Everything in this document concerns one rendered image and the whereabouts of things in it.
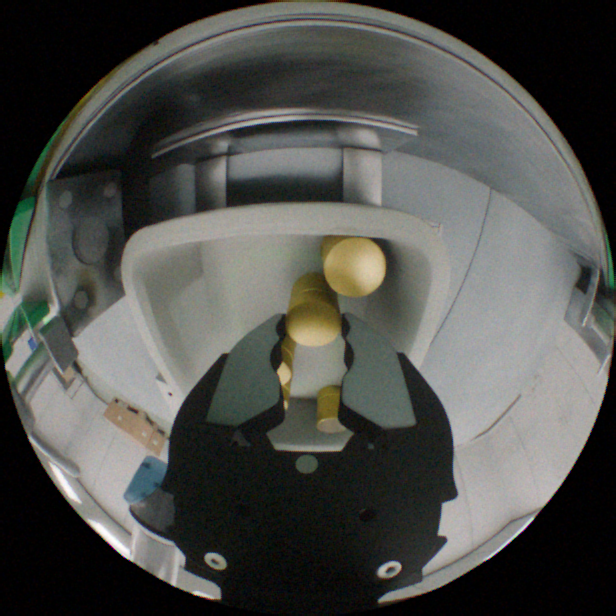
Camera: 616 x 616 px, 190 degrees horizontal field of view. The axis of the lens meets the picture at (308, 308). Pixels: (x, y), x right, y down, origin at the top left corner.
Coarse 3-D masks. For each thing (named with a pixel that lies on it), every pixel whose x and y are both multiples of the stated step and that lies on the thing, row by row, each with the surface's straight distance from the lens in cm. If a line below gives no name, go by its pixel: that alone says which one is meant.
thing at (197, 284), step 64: (128, 256) 12; (192, 256) 17; (256, 256) 15; (320, 256) 15; (448, 256) 9; (192, 320) 17; (256, 320) 18; (384, 320) 14; (192, 384) 18; (320, 384) 22; (320, 448) 22
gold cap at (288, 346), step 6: (288, 336) 16; (282, 342) 15; (288, 342) 16; (294, 342) 17; (282, 348) 15; (288, 348) 15; (294, 348) 16; (282, 354) 14; (288, 354) 15; (288, 360) 14; (282, 366) 14; (288, 366) 14; (282, 372) 15; (288, 372) 15; (282, 378) 15; (288, 378) 15; (282, 384) 16
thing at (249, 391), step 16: (272, 320) 11; (256, 336) 10; (272, 336) 10; (240, 352) 10; (256, 352) 9; (272, 352) 9; (224, 368) 9; (240, 368) 9; (256, 368) 9; (272, 368) 8; (224, 384) 8; (240, 384) 8; (256, 384) 8; (272, 384) 8; (224, 400) 8; (240, 400) 8; (256, 400) 8; (272, 400) 7; (208, 416) 8; (224, 416) 7; (240, 416) 7; (256, 416) 7; (272, 416) 8
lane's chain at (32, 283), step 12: (36, 204) 20; (36, 216) 20; (36, 228) 20; (36, 240) 20; (24, 252) 38; (36, 252) 21; (24, 264) 42; (36, 264) 22; (24, 276) 50; (36, 276) 25; (24, 288) 66; (36, 288) 28; (24, 300) 103; (36, 300) 33; (48, 300) 20
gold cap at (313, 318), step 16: (304, 288) 13; (320, 288) 12; (304, 304) 11; (320, 304) 11; (336, 304) 12; (288, 320) 12; (304, 320) 12; (320, 320) 12; (336, 320) 12; (304, 336) 12; (320, 336) 12
